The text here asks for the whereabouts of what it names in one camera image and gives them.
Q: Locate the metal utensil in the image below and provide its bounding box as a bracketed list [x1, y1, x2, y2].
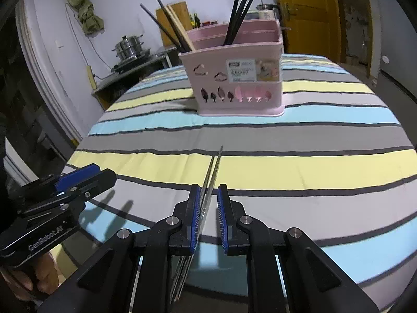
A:
[170, 146, 223, 303]

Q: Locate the black chopstick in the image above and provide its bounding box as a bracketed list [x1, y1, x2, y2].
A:
[223, 0, 239, 45]
[140, 4, 185, 53]

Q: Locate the steel kitchen shelf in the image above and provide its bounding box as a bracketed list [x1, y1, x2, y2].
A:
[92, 46, 180, 110]

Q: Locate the person's left hand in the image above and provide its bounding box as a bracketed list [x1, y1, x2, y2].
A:
[1, 251, 59, 301]

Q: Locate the striped tablecloth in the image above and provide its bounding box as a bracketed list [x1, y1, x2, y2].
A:
[57, 55, 416, 310]

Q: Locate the pink plastic utensil basket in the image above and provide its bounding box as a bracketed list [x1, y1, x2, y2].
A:
[180, 19, 285, 117]

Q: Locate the steel steamer pot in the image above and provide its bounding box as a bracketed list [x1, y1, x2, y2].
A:
[114, 35, 143, 61]

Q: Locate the green hanging cloth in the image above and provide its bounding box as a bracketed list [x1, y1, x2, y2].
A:
[67, 0, 105, 35]

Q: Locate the wooden chopstick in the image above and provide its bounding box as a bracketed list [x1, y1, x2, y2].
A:
[165, 5, 196, 52]

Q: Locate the dark oil bottle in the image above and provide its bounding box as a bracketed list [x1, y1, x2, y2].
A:
[194, 13, 201, 28]

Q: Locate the black chopstick right compartment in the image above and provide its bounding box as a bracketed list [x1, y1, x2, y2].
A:
[228, 0, 254, 45]

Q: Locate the white electric kettle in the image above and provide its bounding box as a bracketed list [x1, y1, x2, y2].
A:
[256, 4, 281, 20]

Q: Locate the wooden cutting board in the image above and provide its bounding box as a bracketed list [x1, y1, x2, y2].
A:
[156, 1, 193, 47]

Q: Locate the silver refrigerator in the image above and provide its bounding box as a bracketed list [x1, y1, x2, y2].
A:
[367, 0, 417, 115]

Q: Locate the yellow wooden door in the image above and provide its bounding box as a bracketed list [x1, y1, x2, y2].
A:
[278, 0, 341, 62]

